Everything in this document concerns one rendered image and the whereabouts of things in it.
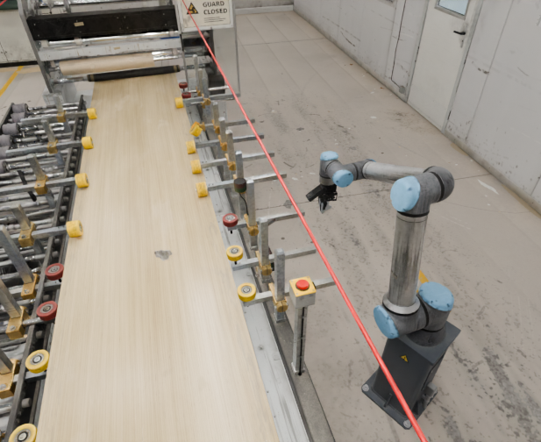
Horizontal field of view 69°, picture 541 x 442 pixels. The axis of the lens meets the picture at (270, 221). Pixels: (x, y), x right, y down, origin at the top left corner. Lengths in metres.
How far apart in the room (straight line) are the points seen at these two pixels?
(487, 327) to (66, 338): 2.47
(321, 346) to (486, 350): 1.02
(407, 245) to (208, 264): 0.88
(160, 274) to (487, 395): 1.94
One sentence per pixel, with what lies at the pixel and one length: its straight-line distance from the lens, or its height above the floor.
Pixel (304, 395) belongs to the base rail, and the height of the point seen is 0.70.
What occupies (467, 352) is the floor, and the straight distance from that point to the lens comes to 2.86.
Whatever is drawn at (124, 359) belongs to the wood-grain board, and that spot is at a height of 0.90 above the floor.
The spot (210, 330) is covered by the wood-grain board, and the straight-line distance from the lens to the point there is 1.62.
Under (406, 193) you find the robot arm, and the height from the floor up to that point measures 1.41.
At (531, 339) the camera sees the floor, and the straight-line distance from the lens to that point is 3.10.
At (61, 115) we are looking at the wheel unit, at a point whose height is 0.97.
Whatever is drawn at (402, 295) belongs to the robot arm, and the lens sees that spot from 1.69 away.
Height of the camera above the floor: 2.21
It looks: 40 degrees down
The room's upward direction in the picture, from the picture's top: 1 degrees counter-clockwise
